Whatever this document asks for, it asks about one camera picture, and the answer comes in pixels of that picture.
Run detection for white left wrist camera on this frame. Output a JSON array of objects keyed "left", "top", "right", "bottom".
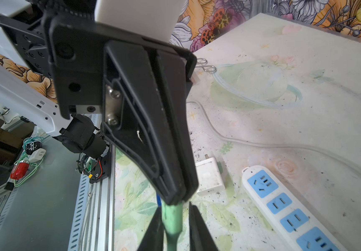
[{"left": 94, "top": 0, "right": 188, "bottom": 42}]

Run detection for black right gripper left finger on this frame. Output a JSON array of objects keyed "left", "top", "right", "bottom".
[{"left": 137, "top": 207, "right": 165, "bottom": 251}]

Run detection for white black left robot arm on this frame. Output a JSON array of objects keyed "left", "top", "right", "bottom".
[{"left": 0, "top": 1, "right": 198, "bottom": 205}]

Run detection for white power strip cord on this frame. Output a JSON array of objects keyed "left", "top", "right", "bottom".
[{"left": 186, "top": 99, "right": 361, "bottom": 189}]

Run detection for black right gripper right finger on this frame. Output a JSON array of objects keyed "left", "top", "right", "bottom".
[{"left": 189, "top": 202, "right": 218, "bottom": 251}]

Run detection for metal forceps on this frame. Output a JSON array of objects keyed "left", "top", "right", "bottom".
[{"left": 195, "top": 58, "right": 217, "bottom": 74}]

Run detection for white blue power strip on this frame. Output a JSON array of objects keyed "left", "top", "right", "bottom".
[{"left": 242, "top": 165, "right": 346, "bottom": 251}]

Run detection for red emergency stop button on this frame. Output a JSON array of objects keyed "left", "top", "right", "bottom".
[{"left": 10, "top": 160, "right": 29, "bottom": 181}]

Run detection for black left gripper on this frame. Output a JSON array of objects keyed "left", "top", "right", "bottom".
[{"left": 0, "top": 1, "right": 197, "bottom": 205}]

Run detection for white usb power adapter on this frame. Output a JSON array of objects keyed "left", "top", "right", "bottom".
[{"left": 195, "top": 157, "right": 225, "bottom": 197}]

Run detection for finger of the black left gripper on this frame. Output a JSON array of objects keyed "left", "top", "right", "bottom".
[{"left": 157, "top": 51, "right": 198, "bottom": 202}]

